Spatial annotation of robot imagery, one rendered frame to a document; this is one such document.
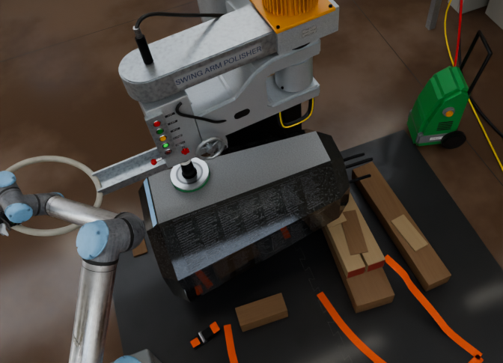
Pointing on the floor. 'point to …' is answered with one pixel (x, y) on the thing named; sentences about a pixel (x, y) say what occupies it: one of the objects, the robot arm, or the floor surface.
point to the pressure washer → (444, 105)
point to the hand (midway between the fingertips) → (7, 228)
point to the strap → (359, 339)
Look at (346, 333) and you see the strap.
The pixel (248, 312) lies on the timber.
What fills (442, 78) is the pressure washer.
